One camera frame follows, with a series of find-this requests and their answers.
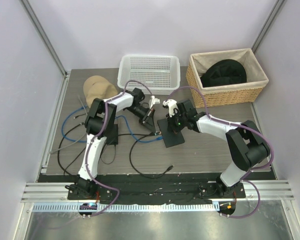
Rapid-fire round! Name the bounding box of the beige cap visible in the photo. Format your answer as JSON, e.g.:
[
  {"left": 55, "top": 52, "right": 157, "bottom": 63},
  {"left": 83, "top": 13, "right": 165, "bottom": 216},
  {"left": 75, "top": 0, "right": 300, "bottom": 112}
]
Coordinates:
[{"left": 83, "top": 75, "right": 118, "bottom": 108}]

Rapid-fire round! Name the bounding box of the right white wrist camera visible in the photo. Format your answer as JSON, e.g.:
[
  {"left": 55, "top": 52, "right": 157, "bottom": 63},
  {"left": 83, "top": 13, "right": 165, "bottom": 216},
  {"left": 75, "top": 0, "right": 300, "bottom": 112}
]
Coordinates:
[{"left": 162, "top": 99, "right": 179, "bottom": 118}]

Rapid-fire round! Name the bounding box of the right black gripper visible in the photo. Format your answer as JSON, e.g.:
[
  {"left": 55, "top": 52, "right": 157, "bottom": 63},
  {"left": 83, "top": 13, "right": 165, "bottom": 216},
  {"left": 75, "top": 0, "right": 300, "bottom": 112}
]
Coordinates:
[{"left": 166, "top": 109, "right": 187, "bottom": 134}]

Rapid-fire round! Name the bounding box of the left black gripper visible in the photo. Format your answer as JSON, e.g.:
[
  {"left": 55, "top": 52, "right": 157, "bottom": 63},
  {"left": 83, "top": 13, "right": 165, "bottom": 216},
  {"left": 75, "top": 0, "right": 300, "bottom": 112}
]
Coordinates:
[{"left": 126, "top": 105, "right": 156, "bottom": 134}]

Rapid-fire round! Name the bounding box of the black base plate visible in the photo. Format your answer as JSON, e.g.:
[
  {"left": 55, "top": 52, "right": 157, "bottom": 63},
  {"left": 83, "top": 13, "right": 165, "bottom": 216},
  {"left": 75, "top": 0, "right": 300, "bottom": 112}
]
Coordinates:
[{"left": 65, "top": 173, "right": 246, "bottom": 205}]

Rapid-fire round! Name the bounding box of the black cap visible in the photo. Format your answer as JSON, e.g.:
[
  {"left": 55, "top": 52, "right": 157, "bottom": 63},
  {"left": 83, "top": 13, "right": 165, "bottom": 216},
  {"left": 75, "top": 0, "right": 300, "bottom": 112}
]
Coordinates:
[{"left": 200, "top": 59, "right": 247, "bottom": 88}]

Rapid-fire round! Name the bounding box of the white plastic basket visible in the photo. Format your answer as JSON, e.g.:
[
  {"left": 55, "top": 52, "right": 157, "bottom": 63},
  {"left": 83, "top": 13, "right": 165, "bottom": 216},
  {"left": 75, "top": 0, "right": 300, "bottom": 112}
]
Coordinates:
[{"left": 117, "top": 54, "right": 181, "bottom": 95}]

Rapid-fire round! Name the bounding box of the black power adapter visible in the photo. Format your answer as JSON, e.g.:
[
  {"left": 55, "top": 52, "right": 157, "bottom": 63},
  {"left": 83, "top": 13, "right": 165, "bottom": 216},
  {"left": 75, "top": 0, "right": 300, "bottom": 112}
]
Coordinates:
[{"left": 106, "top": 123, "right": 119, "bottom": 146}]

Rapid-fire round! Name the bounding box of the wicker basket with liner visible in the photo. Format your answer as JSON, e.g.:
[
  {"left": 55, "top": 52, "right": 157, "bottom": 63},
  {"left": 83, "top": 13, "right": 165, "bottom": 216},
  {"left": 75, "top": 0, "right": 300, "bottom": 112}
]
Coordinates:
[{"left": 186, "top": 48, "right": 269, "bottom": 108}]

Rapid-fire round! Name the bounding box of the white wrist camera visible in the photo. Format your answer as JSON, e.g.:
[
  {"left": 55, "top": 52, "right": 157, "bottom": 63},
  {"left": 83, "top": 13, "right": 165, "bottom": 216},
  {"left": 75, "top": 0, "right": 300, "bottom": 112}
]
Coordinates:
[
  {"left": 162, "top": 99, "right": 179, "bottom": 118},
  {"left": 148, "top": 95, "right": 161, "bottom": 109}
]

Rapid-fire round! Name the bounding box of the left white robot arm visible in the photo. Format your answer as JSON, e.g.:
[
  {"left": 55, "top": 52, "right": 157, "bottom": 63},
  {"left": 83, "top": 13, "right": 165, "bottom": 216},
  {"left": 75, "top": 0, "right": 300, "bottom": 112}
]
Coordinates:
[{"left": 69, "top": 88, "right": 160, "bottom": 200}]

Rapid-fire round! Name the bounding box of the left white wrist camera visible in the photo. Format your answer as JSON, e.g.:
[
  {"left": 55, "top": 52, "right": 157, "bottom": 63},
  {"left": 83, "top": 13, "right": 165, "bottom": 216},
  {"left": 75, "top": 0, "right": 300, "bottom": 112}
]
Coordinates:
[{"left": 148, "top": 95, "right": 161, "bottom": 109}]

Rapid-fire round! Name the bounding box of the grey ethernet cable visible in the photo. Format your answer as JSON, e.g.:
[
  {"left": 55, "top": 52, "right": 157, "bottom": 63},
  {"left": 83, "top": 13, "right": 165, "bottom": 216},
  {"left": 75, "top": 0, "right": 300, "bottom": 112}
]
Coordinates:
[{"left": 48, "top": 96, "right": 88, "bottom": 154}]

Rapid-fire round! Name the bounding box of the black network switch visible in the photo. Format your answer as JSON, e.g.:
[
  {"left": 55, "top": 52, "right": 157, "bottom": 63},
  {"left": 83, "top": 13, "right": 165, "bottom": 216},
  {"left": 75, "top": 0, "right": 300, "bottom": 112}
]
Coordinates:
[{"left": 157, "top": 118, "right": 185, "bottom": 148}]

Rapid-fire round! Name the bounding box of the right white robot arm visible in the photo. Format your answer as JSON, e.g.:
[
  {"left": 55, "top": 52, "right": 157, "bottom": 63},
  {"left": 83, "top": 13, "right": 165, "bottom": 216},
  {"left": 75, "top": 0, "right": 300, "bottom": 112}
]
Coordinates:
[{"left": 162, "top": 99, "right": 271, "bottom": 198}]

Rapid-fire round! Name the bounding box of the aluminium rail frame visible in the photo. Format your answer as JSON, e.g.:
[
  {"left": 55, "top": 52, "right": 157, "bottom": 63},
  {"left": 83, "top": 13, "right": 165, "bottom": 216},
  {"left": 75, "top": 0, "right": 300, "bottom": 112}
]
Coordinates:
[{"left": 21, "top": 180, "right": 294, "bottom": 215}]

